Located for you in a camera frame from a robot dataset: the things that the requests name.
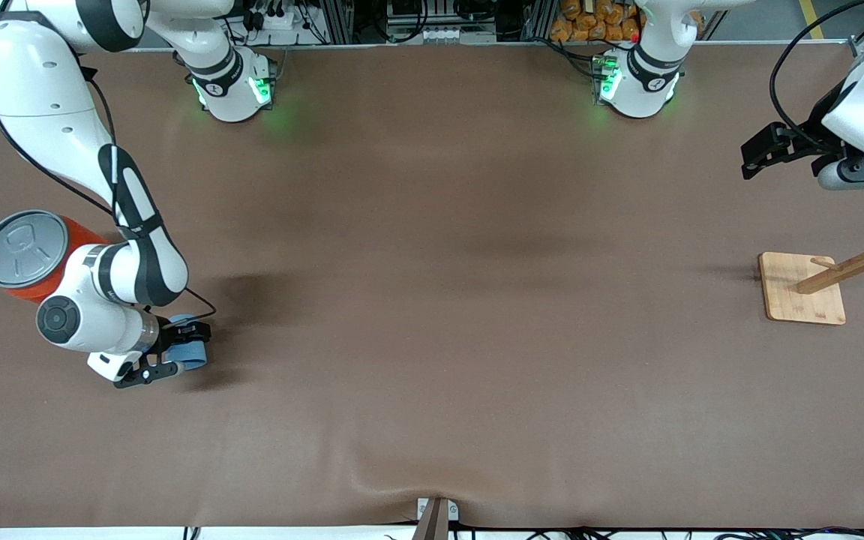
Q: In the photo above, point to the brown table mat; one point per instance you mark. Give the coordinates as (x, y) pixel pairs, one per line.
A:
(432, 375)

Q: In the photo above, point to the white terminal block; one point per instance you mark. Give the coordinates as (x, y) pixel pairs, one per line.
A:
(447, 34)

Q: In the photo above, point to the bag of orange items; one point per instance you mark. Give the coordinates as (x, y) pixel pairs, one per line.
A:
(597, 22)

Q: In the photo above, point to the grey metal camera bracket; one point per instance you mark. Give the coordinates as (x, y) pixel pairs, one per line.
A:
(434, 517)

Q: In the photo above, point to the wooden cup rack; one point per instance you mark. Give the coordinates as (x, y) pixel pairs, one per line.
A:
(803, 292)

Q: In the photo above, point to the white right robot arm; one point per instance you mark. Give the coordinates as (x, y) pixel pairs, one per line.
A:
(42, 97)

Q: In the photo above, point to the orange can with grey lid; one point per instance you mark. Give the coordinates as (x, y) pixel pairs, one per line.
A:
(19, 244)

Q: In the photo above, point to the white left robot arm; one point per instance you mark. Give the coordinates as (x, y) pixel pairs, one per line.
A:
(642, 90)

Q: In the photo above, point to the white power strip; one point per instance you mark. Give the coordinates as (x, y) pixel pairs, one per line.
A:
(278, 19)

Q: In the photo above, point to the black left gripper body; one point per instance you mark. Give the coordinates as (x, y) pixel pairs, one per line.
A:
(816, 132)

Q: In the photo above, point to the light blue plastic cup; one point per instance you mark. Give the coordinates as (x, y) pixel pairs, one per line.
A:
(192, 356)

